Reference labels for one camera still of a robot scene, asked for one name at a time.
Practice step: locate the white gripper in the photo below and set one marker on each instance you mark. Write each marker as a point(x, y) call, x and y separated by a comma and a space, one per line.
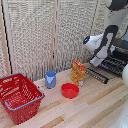
point(96, 61)

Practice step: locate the metal oven tray rack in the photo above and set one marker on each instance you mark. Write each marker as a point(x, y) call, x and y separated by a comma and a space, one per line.
point(114, 64)

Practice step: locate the blue cup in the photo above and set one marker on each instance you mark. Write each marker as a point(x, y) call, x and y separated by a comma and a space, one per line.
point(50, 80)

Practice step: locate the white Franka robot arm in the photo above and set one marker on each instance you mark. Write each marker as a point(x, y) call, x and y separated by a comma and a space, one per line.
point(108, 36)

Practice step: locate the black oven door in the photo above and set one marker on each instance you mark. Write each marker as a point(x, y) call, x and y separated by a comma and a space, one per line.
point(97, 75)

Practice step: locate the black toaster oven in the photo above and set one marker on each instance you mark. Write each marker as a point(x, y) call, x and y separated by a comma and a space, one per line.
point(120, 55)

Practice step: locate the orange yellow food box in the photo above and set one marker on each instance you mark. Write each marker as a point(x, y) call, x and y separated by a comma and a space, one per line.
point(78, 73)

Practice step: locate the red bowl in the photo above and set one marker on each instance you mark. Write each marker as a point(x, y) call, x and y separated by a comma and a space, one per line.
point(70, 90)

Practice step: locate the woven folding screen panel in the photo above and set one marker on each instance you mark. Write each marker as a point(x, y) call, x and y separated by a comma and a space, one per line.
point(30, 40)
point(75, 26)

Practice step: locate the red plastic shopping basket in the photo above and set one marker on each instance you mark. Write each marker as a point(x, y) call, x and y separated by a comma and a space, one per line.
point(20, 98)

